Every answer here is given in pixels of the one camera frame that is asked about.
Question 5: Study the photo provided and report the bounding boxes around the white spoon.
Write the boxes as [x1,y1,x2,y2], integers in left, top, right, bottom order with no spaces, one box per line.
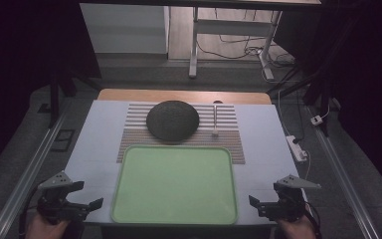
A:
[211,104,220,138]

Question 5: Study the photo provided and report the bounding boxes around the person's right hand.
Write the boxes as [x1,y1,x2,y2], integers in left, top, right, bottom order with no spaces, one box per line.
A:
[276,215,317,239]

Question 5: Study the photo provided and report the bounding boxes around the striped placemat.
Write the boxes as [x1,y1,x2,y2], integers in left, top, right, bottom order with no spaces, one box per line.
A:
[115,103,247,165]

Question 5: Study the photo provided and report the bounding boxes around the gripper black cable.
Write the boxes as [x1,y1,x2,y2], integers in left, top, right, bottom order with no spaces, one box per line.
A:
[305,201,323,239]
[18,188,40,239]

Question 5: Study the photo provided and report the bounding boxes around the dark curtain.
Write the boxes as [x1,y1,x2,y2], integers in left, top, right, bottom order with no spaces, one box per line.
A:
[273,0,382,193]
[0,0,102,182]

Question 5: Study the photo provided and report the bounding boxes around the person's left hand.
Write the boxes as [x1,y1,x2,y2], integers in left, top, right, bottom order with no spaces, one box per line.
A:
[26,213,70,239]

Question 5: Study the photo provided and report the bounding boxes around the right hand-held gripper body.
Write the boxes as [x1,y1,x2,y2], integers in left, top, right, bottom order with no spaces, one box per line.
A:
[259,174,322,223]

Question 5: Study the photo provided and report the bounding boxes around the white-legged background desk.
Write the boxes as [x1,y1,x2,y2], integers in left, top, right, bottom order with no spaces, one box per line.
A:
[188,5,284,81]

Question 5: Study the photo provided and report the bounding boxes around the black stand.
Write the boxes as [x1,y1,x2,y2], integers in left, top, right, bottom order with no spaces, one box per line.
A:
[47,74,62,129]

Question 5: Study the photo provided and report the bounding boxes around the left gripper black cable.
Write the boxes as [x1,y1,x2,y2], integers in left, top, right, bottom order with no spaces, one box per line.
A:
[18,188,40,239]

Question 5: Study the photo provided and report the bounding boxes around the white cabinet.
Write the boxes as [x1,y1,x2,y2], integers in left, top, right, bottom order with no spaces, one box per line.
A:
[79,3,170,56]

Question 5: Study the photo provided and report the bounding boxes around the dark green round bowl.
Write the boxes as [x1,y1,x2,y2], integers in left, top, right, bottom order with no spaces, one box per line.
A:
[145,100,201,142]

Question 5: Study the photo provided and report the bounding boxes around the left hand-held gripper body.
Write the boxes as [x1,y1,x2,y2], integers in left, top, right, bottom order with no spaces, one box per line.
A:
[36,170,90,224]

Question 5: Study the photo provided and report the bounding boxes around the black floor frame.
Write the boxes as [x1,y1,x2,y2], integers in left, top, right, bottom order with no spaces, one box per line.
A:
[50,128,77,153]

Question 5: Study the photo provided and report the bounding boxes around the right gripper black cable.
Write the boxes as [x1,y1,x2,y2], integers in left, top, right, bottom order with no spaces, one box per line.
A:
[305,201,323,239]

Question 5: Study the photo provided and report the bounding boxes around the black floor cables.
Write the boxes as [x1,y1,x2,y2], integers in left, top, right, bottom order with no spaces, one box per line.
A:
[196,8,296,84]

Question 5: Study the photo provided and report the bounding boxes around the light green tray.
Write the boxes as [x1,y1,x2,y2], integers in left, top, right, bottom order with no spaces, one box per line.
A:
[110,144,240,226]

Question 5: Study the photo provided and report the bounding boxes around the white power strip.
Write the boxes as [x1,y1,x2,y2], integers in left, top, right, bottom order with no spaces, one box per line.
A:
[285,134,309,163]

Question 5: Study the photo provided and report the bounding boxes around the aluminium floor rail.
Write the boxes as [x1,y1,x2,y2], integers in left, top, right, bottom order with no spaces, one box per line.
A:
[306,105,381,239]
[0,108,69,239]

